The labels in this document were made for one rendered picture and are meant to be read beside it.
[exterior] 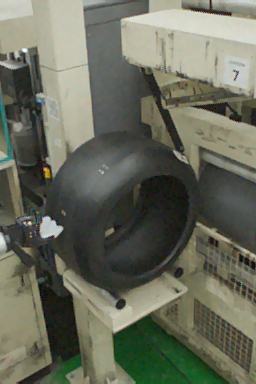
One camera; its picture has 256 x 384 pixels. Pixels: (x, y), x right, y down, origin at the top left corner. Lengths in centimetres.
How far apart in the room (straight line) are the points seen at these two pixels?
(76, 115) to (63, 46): 25
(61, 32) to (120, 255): 88
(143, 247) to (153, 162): 51
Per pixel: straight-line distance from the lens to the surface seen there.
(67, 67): 176
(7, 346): 251
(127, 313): 184
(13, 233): 152
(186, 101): 184
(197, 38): 155
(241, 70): 145
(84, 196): 154
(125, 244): 203
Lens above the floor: 210
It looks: 32 degrees down
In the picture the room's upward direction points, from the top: 5 degrees counter-clockwise
